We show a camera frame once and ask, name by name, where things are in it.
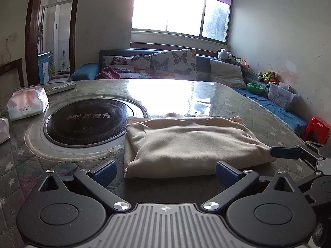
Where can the white wall socket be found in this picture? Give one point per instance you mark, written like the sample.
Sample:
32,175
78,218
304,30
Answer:
9,38

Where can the red plastic stool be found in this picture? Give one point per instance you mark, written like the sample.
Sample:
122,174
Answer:
316,126

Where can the clear plastic storage box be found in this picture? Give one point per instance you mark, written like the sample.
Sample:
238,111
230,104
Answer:
280,97

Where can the round black induction cooktop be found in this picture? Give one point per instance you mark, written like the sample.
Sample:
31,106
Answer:
85,124

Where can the dark wooden door frame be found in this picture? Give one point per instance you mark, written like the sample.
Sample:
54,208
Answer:
32,31

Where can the cream sweatshirt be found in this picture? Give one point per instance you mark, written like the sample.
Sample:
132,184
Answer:
194,144

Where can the grey remote control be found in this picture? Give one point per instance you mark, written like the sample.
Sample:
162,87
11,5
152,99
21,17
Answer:
60,87

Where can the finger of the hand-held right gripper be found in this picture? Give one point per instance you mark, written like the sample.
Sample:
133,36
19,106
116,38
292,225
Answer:
284,152
307,186

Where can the butterfly print cushion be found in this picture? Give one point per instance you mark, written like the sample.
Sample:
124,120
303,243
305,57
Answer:
175,64
124,62

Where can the dark wooden side table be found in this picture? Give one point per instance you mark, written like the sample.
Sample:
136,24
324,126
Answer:
13,68

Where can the pink cloth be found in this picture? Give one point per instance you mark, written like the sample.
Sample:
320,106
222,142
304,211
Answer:
110,73

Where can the panda plush toy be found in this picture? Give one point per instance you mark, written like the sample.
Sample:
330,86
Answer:
223,54

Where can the green plastic bowl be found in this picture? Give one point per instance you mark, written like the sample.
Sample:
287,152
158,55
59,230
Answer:
254,87

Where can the grey pillow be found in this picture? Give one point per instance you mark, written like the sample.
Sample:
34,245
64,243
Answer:
225,73

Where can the pink green toy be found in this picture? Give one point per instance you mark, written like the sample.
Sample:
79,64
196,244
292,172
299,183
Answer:
243,63

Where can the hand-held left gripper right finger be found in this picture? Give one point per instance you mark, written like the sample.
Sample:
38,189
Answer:
227,174

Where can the blue cabinet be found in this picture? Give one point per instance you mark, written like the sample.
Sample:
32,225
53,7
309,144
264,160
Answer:
44,67

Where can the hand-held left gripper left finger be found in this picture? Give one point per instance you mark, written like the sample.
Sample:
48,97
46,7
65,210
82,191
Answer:
104,174

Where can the blue sofa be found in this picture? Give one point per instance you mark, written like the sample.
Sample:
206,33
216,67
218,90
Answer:
82,72

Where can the green orange plush toys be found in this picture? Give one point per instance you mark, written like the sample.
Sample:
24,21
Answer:
267,77

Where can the window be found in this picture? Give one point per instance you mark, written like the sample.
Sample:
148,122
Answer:
168,5

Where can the pink white tissue pack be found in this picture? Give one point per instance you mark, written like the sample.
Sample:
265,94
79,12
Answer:
25,103
4,131

